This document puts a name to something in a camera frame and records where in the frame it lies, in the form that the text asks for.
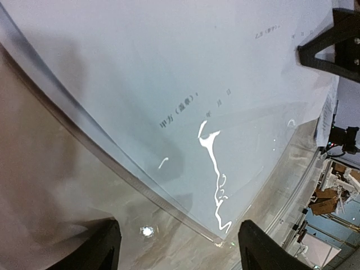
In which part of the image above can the white printed contract sheet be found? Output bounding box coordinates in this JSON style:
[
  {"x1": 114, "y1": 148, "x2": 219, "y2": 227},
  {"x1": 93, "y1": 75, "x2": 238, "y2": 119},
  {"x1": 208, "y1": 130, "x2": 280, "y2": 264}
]
[{"x1": 1, "y1": 1, "x2": 338, "y2": 239}]

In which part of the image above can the aluminium front rail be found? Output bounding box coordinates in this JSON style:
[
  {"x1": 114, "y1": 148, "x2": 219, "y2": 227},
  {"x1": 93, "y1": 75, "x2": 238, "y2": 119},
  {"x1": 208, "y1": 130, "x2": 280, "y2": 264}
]
[{"x1": 264, "y1": 146, "x2": 332, "y2": 251}]

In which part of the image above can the white paper stack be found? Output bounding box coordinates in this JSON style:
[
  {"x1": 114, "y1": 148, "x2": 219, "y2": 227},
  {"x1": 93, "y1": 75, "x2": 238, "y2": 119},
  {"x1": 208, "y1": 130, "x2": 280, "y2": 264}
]
[{"x1": 316, "y1": 81, "x2": 339, "y2": 147}]

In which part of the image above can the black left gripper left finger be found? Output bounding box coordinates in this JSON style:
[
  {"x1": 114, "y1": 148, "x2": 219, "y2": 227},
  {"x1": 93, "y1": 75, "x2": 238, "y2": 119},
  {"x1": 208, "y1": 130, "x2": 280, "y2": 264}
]
[{"x1": 48, "y1": 218, "x2": 122, "y2": 270}]

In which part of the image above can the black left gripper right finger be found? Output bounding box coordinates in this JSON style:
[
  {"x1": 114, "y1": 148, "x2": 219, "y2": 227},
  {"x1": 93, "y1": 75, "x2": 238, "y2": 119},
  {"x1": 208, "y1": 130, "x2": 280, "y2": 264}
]
[{"x1": 238, "y1": 219, "x2": 310, "y2": 270}]

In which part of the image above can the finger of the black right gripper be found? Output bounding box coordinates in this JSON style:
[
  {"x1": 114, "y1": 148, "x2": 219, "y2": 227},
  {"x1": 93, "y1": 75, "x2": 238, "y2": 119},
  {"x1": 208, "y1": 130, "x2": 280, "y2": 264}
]
[{"x1": 298, "y1": 8, "x2": 359, "y2": 83}]

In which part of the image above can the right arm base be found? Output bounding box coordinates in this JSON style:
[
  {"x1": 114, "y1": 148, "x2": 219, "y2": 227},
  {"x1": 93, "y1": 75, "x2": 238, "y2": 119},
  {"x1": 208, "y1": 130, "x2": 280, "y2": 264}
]
[{"x1": 326, "y1": 126, "x2": 359, "y2": 158}]

